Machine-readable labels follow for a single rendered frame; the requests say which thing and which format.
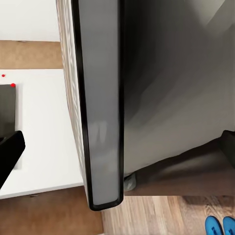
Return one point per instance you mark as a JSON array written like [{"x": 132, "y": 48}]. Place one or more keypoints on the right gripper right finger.
[{"x": 227, "y": 146}]

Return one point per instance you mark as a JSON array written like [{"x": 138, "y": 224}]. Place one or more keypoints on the hardback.
[{"x": 92, "y": 39}]

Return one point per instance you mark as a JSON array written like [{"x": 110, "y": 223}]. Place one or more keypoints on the sandal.
[
  {"x": 229, "y": 225},
  {"x": 213, "y": 226}
]

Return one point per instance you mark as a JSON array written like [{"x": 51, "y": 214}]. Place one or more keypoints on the bed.
[{"x": 179, "y": 97}]

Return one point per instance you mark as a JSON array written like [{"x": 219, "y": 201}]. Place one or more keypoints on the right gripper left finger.
[{"x": 12, "y": 145}]

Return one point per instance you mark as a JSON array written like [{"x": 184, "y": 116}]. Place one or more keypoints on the sliding door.
[
  {"x": 57, "y": 212},
  {"x": 19, "y": 55}
]

